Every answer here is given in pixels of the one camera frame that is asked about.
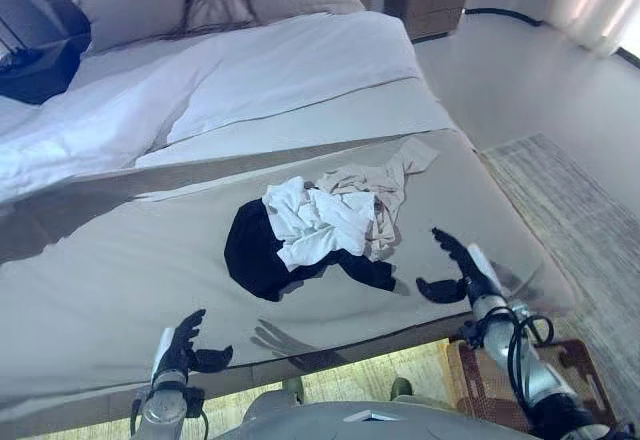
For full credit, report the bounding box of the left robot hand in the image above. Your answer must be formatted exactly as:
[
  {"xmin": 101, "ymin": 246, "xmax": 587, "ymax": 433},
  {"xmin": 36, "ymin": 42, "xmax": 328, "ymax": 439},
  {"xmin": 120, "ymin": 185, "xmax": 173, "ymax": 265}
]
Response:
[{"xmin": 152, "ymin": 308, "xmax": 235, "ymax": 386}]

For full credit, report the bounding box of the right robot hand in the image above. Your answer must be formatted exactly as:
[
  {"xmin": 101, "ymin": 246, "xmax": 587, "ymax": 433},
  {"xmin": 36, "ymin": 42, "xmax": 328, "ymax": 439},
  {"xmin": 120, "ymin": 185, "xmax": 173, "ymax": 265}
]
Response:
[{"xmin": 415, "ymin": 227, "xmax": 504, "ymax": 305}]

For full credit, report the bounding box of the brown woven laundry basket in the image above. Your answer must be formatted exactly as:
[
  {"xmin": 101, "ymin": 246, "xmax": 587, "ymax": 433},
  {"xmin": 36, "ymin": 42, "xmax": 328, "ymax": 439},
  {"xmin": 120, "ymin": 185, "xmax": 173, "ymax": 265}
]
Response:
[{"xmin": 446, "ymin": 338, "xmax": 619, "ymax": 434}]

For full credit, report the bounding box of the large bed with grey sheet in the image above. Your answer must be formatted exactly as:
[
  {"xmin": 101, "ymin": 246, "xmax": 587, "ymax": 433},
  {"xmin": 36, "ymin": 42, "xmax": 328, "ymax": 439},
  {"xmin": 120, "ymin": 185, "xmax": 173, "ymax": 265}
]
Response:
[{"xmin": 0, "ymin": 0, "xmax": 576, "ymax": 406}]

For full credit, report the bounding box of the grey textured rug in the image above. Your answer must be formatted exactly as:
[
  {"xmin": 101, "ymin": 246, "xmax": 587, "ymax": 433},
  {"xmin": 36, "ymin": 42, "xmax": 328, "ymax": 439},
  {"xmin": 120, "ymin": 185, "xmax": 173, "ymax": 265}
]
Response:
[{"xmin": 480, "ymin": 132, "xmax": 640, "ymax": 411}]

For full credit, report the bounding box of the beige garment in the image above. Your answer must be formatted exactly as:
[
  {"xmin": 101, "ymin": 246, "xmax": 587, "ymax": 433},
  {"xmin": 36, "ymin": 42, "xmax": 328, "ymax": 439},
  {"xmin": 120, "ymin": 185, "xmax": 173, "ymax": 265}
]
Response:
[{"xmin": 315, "ymin": 138, "xmax": 440, "ymax": 263}]

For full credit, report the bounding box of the black garment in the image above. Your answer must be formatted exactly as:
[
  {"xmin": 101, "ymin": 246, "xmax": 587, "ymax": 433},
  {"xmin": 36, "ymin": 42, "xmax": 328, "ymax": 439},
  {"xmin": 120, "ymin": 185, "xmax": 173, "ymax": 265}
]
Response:
[{"xmin": 223, "ymin": 198, "xmax": 397, "ymax": 303}]

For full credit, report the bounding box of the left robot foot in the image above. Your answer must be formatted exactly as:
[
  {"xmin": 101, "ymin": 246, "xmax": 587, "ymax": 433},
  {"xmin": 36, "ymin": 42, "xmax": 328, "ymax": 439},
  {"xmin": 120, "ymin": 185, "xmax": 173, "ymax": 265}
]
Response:
[{"xmin": 283, "ymin": 377, "xmax": 305, "ymax": 406}]

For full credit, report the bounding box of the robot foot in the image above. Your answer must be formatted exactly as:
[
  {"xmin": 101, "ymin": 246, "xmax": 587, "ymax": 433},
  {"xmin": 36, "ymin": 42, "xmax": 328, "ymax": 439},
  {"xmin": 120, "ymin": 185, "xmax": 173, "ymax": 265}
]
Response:
[
  {"xmin": 390, "ymin": 377, "xmax": 414, "ymax": 401},
  {"xmin": 283, "ymin": 377, "xmax": 305, "ymax": 406}
]

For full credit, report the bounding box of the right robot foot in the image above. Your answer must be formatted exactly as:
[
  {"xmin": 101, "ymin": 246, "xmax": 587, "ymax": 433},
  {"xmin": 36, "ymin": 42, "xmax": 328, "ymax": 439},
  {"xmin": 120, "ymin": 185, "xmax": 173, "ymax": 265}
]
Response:
[{"xmin": 390, "ymin": 377, "xmax": 414, "ymax": 401}]

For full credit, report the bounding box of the white garment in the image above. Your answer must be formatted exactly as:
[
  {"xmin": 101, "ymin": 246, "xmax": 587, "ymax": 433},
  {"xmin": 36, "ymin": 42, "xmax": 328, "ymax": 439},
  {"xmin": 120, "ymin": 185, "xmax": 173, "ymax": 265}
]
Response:
[{"xmin": 261, "ymin": 175, "xmax": 377, "ymax": 268}]

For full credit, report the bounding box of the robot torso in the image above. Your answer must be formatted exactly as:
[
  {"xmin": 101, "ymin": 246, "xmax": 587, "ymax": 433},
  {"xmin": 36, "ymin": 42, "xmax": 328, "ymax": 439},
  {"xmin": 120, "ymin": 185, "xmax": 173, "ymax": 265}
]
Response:
[{"xmin": 212, "ymin": 389, "xmax": 539, "ymax": 440}]

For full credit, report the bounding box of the white duvet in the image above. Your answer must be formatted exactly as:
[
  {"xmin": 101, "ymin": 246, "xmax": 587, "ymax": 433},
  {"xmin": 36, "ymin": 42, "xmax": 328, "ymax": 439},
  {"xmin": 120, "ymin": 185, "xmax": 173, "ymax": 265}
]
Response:
[{"xmin": 0, "ymin": 10, "xmax": 421, "ymax": 205}]

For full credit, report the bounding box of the brown wooden nightstand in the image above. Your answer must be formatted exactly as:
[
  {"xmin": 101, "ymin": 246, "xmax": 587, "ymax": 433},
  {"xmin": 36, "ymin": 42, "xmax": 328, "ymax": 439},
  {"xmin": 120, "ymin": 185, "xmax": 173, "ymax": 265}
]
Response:
[{"xmin": 383, "ymin": 0, "xmax": 472, "ymax": 43}]

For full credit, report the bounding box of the white curtain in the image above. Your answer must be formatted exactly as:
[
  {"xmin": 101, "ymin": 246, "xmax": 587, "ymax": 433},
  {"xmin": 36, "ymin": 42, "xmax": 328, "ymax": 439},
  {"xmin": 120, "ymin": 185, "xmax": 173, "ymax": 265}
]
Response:
[{"xmin": 469, "ymin": 0, "xmax": 640, "ymax": 59}]

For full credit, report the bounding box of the dark blue blanket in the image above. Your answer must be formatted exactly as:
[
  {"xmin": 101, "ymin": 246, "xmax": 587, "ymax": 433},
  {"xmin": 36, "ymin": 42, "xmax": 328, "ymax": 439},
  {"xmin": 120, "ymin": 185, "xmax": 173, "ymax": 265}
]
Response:
[{"xmin": 0, "ymin": 0, "xmax": 92, "ymax": 106}]

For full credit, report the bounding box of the large grey pillow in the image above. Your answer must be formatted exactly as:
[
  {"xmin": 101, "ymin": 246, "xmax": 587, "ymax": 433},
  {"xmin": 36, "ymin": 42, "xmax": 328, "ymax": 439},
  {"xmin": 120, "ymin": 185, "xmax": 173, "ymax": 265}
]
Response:
[{"xmin": 71, "ymin": 0, "xmax": 195, "ymax": 55}]

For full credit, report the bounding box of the striped patterned cushion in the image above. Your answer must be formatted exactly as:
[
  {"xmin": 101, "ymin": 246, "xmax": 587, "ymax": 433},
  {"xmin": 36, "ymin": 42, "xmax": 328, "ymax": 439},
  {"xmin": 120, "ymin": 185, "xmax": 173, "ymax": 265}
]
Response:
[{"xmin": 185, "ymin": 0, "xmax": 260, "ymax": 34}]

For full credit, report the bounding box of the black floor cable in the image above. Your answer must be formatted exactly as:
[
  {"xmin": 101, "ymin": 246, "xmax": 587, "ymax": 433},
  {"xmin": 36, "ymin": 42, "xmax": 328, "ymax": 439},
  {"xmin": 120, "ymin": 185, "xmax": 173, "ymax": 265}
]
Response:
[{"xmin": 463, "ymin": 7, "xmax": 546, "ymax": 29}]

